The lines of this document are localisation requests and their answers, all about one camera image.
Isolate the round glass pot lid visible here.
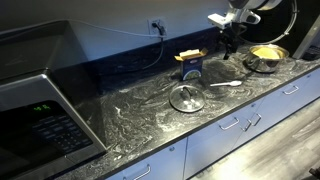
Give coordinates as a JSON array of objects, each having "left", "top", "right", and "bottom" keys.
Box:
[{"left": 168, "top": 84, "right": 207, "bottom": 114}]

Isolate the white cable at outlet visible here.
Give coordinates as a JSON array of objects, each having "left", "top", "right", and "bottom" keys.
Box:
[{"left": 64, "top": 18, "right": 160, "bottom": 38}]

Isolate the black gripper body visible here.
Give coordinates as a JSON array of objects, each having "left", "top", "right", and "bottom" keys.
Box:
[{"left": 218, "top": 19, "right": 250, "bottom": 43}]

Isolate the stainless steel pot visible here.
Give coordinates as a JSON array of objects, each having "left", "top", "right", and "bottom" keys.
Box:
[{"left": 244, "top": 43, "right": 290, "bottom": 73}]

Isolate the silver drawer handle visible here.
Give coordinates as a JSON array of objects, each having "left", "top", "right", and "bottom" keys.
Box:
[
  {"left": 282, "top": 84, "right": 300, "bottom": 96},
  {"left": 124, "top": 163, "right": 152, "bottom": 180},
  {"left": 218, "top": 116, "right": 241, "bottom": 131}
]

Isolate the blue cabinet front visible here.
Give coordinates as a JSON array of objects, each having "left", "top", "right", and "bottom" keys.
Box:
[
  {"left": 183, "top": 97, "right": 266, "bottom": 179},
  {"left": 233, "top": 64, "right": 320, "bottom": 149},
  {"left": 104, "top": 136, "right": 188, "bottom": 180}
]

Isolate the silver door handle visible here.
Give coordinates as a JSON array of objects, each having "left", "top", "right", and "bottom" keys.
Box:
[
  {"left": 241, "top": 118, "right": 254, "bottom": 132},
  {"left": 249, "top": 112, "right": 263, "bottom": 127}
]

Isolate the black vented device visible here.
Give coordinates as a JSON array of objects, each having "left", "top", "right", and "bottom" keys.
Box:
[{"left": 303, "top": 44, "right": 320, "bottom": 62}]

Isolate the black chair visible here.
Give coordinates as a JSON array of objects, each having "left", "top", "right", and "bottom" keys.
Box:
[{"left": 309, "top": 166, "right": 320, "bottom": 178}]

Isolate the white wall outlet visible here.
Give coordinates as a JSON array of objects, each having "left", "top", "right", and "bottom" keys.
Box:
[{"left": 147, "top": 17, "right": 168, "bottom": 37}]

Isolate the white plastic spoon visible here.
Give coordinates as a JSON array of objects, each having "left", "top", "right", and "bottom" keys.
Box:
[{"left": 209, "top": 79, "right": 243, "bottom": 88}]

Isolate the blue pasta box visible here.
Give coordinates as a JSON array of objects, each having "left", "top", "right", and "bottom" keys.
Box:
[{"left": 174, "top": 47, "right": 210, "bottom": 82}]

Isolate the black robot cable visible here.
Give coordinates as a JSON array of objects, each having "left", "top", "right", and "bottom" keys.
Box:
[{"left": 239, "top": 0, "right": 299, "bottom": 45}]

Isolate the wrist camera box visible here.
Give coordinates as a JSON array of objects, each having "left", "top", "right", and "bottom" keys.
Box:
[{"left": 207, "top": 12, "right": 235, "bottom": 30}]

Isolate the black steel microwave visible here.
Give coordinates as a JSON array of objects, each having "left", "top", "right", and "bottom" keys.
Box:
[{"left": 0, "top": 19, "right": 108, "bottom": 180}]

